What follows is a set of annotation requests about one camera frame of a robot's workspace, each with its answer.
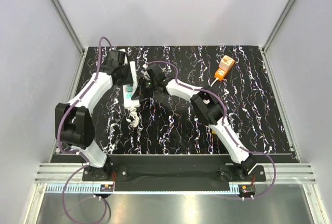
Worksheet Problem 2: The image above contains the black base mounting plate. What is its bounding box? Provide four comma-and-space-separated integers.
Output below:
73, 155, 266, 194

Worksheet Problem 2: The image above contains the aluminium frame rail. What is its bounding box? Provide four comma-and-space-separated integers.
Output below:
36, 0, 88, 56

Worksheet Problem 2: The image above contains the orange white socket cube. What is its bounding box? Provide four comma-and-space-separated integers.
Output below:
214, 55, 235, 81

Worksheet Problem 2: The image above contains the white coiled strip cord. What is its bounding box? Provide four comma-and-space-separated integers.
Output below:
127, 107, 142, 129

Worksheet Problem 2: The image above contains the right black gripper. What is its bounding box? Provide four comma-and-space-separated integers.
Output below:
132, 78, 157, 101

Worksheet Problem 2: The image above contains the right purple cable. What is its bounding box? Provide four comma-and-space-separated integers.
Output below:
146, 60, 276, 200

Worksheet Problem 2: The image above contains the white multi-socket power strip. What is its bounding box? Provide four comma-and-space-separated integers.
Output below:
123, 61, 140, 110

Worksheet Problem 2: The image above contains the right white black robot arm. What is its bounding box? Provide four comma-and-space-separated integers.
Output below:
132, 62, 257, 181

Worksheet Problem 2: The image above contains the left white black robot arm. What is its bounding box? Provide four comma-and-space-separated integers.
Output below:
55, 49, 136, 180

